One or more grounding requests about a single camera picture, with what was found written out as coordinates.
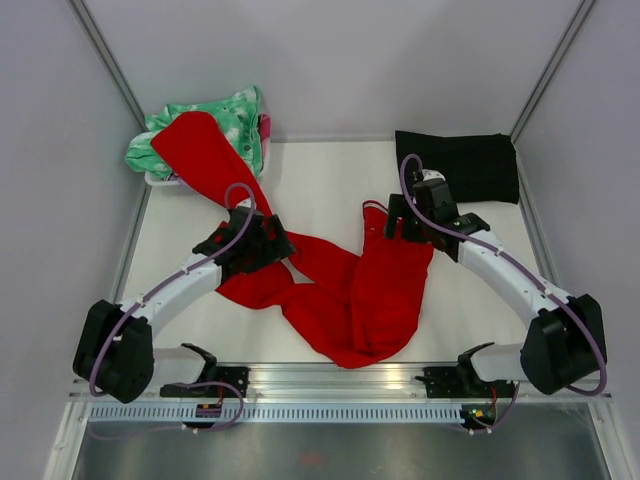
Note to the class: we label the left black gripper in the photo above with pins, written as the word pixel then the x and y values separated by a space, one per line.
pixel 276 249

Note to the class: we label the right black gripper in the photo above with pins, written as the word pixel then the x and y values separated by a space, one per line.
pixel 396 209

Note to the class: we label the red trousers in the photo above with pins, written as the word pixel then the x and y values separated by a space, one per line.
pixel 354 309

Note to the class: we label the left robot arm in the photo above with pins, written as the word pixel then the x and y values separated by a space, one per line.
pixel 116 354

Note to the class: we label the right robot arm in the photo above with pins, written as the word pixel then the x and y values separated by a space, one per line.
pixel 564 347

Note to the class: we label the folded black trousers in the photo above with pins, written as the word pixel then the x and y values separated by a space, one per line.
pixel 477 168

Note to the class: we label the pink garment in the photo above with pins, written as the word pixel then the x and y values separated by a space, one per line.
pixel 264 128

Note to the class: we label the white laundry basket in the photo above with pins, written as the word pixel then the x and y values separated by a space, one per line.
pixel 174 181

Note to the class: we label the green tie-dye garment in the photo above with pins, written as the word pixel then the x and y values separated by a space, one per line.
pixel 236 115

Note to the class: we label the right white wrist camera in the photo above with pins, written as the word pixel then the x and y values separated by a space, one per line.
pixel 427 176

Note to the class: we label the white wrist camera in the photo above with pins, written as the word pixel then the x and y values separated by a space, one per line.
pixel 427 176
pixel 247 203

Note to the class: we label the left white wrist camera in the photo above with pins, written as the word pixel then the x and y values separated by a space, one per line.
pixel 247 203

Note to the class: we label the slotted cable duct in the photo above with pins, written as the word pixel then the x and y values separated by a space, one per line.
pixel 447 413

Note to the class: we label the right frame post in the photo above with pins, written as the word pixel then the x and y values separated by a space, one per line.
pixel 552 65

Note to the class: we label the frame post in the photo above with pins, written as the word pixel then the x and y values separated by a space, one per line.
pixel 552 65
pixel 102 48

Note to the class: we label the left frame post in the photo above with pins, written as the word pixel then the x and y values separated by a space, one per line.
pixel 102 48

